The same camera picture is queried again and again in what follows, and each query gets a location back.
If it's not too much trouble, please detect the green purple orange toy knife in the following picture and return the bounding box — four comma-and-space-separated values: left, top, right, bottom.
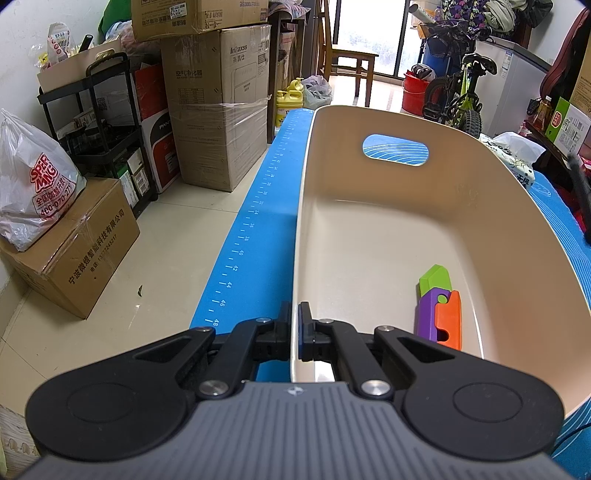
413, 264, 463, 350

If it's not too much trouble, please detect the red plastic bucket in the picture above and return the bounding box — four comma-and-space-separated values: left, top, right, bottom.
400, 70, 433, 116

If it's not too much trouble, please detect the dark wooden cabinet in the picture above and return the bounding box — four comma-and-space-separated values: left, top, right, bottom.
267, 0, 325, 144

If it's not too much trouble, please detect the beige box with handle cutout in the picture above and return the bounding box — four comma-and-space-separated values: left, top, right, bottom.
37, 38, 123, 93

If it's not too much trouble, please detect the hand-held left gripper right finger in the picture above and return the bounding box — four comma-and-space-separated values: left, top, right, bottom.
298, 301, 458, 400

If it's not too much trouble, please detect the tall taped cardboard box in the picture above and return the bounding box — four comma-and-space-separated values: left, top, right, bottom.
161, 24, 272, 193

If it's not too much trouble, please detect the wooden chair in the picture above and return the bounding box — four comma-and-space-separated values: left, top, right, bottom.
318, 0, 380, 108

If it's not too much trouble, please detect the green child's bicycle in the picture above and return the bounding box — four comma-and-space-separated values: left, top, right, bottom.
422, 52, 499, 138

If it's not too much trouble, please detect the red and white appliance box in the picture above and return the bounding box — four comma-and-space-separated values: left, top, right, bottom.
133, 62, 182, 194

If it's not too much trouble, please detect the orange drink bottle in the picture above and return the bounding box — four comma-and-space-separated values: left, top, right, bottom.
534, 96, 554, 128

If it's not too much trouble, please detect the white plastic bag red print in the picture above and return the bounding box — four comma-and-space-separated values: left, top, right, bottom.
0, 108, 88, 253

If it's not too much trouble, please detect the white red snack packet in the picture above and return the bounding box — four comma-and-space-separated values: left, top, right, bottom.
45, 23, 77, 65

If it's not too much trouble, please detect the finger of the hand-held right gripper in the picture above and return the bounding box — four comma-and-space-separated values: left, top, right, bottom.
566, 151, 591, 246

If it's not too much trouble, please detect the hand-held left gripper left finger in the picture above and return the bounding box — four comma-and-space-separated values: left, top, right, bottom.
131, 300, 293, 400

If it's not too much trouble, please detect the white tissue pack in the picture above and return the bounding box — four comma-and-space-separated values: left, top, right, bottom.
479, 131, 549, 188

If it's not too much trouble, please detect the low brown cardboard box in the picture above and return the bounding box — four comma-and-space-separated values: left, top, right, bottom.
0, 178, 141, 320

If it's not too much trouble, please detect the blue ruled silicone mat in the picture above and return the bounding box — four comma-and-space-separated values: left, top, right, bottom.
191, 108, 591, 468

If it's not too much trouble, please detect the pile of floral clothes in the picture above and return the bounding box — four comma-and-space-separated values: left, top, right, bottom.
440, 0, 553, 37

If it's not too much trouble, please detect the grey-white plastic bag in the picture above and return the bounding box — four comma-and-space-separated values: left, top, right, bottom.
301, 75, 334, 111

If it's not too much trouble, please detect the green and white carton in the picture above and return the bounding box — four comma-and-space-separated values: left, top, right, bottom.
545, 96, 591, 156

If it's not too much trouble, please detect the white patterned cloth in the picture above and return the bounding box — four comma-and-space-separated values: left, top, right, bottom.
0, 403, 41, 477

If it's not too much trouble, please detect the white chest freezer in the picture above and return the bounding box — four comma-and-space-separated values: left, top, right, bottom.
470, 36, 553, 140

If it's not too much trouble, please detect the black shelf cart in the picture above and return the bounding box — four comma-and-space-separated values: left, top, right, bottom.
37, 52, 160, 219

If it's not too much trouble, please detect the dark red bag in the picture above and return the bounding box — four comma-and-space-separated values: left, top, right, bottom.
540, 8, 591, 112

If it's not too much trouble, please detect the beige plastic basin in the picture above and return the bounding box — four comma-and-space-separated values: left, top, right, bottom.
290, 105, 591, 425

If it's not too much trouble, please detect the blue plastic barrel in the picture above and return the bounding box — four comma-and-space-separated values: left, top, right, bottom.
422, 23, 477, 78

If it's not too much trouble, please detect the wide cardboard box white label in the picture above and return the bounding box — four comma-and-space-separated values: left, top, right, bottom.
130, 0, 270, 43

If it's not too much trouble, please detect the green bag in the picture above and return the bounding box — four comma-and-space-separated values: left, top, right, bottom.
98, 0, 135, 43

